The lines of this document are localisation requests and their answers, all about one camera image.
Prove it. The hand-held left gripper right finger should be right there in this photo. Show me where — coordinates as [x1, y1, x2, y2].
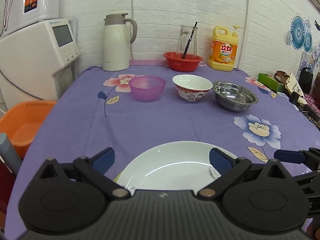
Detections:
[196, 148, 293, 201]

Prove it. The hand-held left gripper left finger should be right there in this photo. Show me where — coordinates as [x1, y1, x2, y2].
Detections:
[37, 147, 132, 201]

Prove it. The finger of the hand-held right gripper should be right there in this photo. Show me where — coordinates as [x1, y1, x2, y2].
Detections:
[293, 170, 320, 200]
[273, 147, 320, 171]

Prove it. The white plate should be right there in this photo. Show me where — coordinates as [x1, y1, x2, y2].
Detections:
[114, 141, 238, 191]

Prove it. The stainless steel bowl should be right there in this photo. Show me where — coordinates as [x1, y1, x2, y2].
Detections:
[212, 81, 259, 112]

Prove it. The red patterned ceramic bowl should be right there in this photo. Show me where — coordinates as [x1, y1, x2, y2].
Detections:
[172, 74, 213, 103]

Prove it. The purple plastic bowl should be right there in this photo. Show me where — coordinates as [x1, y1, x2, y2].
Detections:
[129, 75, 167, 102]

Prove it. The purple floral tablecloth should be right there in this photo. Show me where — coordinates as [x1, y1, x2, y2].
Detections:
[5, 64, 320, 240]

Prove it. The green box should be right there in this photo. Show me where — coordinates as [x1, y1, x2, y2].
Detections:
[257, 73, 287, 93]

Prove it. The black box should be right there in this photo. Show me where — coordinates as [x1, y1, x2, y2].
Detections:
[299, 67, 314, 94]

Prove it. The orange plastic basin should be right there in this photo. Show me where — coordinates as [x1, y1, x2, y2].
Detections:
[0, 100, 57, 159]

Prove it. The grey tube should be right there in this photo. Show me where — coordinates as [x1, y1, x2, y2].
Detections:
[0, 132, 22, 177]

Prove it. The red plastic basket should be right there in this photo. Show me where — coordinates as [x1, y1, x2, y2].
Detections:
[163, 52, 203, 72]

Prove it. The yellow detergent pump bottle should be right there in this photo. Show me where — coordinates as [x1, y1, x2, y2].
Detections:
[208, 25, 243, 72]

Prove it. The white thermos jug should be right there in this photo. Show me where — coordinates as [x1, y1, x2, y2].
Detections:
[102, 13, 138, 72]

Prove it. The black straw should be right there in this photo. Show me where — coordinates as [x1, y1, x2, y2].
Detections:
[181, 21, 198, 59]

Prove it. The blue paper fan decoration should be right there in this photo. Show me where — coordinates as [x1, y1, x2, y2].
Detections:
[286, 16, 314, 54]

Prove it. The white countertop water dispenser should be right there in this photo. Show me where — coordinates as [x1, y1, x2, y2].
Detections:
[0, 17, 80, 109]

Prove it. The clear glass jar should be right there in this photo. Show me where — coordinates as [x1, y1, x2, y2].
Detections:
[176, 25, 198, 58]

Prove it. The brown strap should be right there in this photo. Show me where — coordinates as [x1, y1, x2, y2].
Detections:
[274, 70, 292, 85]

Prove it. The white wall cable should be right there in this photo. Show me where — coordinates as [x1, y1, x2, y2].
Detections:
[237, 0, 251, 69]

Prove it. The white wall water purifier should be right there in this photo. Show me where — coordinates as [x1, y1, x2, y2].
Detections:
[0, 0, 61, 39]

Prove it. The metal hose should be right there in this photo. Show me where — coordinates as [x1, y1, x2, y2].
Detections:
[2, 0, 16, 32]

